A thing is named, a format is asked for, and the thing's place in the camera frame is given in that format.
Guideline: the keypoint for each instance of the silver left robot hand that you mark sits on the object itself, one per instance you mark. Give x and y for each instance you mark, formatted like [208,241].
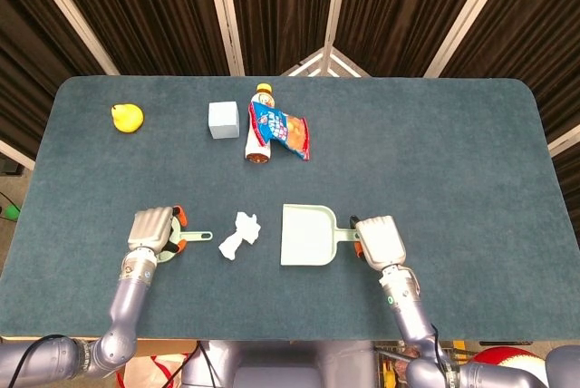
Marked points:
[149,229]

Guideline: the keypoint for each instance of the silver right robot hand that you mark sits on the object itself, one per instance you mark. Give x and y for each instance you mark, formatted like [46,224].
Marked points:
[380,243]

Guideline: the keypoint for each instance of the pale green hand broom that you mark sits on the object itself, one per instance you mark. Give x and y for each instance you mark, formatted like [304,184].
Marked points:
[197,236]

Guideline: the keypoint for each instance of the pale green dustpan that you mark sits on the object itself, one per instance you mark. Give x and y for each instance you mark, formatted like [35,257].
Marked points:
[303,238]

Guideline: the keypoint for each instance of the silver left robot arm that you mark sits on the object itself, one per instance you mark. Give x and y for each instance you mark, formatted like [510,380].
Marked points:
[129,302]

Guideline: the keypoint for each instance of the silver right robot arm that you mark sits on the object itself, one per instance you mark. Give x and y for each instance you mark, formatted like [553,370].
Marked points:
[408,315]

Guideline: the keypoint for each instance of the blue-grey felt table cover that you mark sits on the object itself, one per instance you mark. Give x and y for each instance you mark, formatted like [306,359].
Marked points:
[408,179]

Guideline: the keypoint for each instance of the yellow pear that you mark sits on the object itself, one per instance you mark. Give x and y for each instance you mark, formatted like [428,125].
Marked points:
[128,120]

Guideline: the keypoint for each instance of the light blue cube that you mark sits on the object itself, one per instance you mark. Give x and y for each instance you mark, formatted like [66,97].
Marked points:
[223,120]

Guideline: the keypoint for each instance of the white bottle with brown base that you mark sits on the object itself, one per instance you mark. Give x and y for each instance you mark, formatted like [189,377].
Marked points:
[257,150]

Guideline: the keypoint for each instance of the white red plastic bag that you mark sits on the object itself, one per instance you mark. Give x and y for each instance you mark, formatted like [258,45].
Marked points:
[145,372]

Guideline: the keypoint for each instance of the blue red snack bag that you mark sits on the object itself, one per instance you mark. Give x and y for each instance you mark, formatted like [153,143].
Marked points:
[281,127]

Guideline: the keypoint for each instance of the black box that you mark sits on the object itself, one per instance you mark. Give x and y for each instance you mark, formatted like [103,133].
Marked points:
[9,167]

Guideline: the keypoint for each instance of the silver robot torso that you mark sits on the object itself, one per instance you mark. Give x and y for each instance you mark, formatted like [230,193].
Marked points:
[276,370]

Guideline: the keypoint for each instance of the red and white ball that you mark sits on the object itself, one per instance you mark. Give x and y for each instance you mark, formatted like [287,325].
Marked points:
[503,358]

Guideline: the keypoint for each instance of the white triangular screen foot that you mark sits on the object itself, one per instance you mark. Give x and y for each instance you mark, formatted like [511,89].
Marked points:
[326,61]

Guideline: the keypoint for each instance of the dark brown curtain panel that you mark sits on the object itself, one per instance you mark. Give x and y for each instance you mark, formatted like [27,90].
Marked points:
[534,30]
[27,66]
[281,2]
[149,12]
[399,7]

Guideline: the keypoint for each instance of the white screen frame rail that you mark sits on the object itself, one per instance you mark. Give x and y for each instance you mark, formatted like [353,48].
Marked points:
[16,154]
[564,141]

